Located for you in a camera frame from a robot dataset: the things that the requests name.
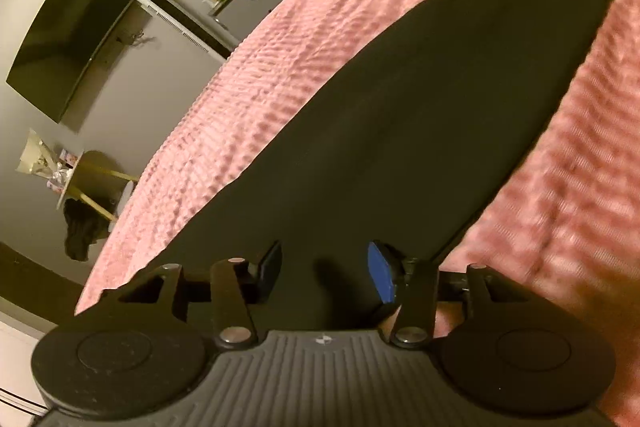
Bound black wall television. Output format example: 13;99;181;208
6;0;138;124

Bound wrapped flower bouquet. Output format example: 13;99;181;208
15;127;76;198

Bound black pants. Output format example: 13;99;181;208
172;0;613;333

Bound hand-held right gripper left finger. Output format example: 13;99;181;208
102;241;283;350

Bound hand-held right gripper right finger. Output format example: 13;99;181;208
366;241;548;349

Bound pink ribbed blanket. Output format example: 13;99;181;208
75;0;640;427

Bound round side table yellow legs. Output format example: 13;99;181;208
55;150;141;223

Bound dark cloth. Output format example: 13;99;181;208
62;198;108;263

